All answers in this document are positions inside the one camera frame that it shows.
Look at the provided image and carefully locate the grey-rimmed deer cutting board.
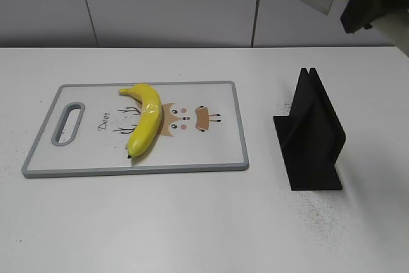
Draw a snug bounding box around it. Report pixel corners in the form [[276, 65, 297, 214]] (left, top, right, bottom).
[[22, 81, 249, 178]]

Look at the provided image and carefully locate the black knife stand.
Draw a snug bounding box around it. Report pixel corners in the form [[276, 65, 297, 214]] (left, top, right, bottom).
[[273, 67, 346, 191]]

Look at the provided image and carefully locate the yellow plastic banana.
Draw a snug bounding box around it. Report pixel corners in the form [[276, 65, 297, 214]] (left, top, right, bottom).
[[118, 83, 162, 159]]

